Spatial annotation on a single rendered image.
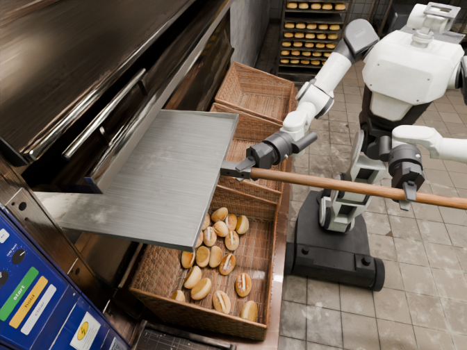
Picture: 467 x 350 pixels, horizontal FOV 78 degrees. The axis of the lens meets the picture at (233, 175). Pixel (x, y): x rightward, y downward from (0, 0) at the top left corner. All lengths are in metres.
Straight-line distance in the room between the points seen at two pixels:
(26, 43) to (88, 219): 0.41
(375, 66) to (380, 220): 1.50
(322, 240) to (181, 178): 1.31
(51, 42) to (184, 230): 0.48
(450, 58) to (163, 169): 0.95
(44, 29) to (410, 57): 1.03
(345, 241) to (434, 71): 1.21
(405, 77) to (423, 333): 1.48
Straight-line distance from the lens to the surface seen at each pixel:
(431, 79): 1.16
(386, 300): 2.13
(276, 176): 0.82
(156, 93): 0.74
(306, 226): 2.02
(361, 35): 1.25
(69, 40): 0.74
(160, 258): 1.20
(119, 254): 0.99
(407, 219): 2.56
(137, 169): 0.91
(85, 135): 0.59
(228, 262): 1.29
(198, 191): 0.81
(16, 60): 0.65
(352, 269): 1.92
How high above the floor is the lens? 1.79
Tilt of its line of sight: 46 degrees down
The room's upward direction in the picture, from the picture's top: straight up
